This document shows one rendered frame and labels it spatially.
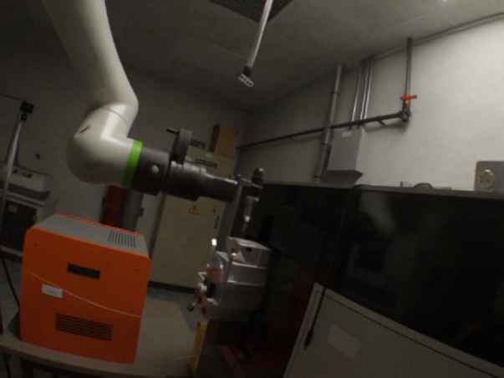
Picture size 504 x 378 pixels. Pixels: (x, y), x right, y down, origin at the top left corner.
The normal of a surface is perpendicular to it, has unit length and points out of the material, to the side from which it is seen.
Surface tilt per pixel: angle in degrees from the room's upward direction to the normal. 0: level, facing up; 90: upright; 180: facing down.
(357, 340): 90
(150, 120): 90
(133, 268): 90
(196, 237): 90
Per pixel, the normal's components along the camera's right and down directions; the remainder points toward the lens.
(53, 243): 0.42, 0.04
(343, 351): -0.87, -0.25
